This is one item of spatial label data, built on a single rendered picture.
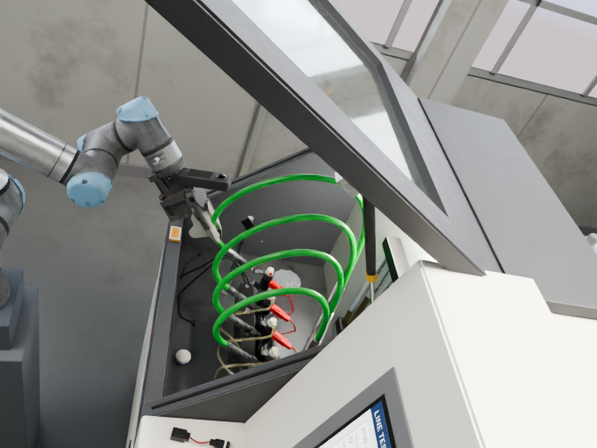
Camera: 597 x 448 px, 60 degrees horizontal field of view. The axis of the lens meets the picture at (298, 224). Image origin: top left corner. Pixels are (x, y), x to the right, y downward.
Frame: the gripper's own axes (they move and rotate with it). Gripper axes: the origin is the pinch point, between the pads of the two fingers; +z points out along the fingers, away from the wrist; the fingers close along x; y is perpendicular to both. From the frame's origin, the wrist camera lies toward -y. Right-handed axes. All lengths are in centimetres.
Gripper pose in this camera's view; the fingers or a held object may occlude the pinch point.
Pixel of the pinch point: (219, 234)
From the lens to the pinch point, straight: 124.4
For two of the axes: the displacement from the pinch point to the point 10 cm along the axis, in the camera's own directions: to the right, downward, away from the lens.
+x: -0.5, 4.6, -8.9
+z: 4.1, 8.2, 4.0
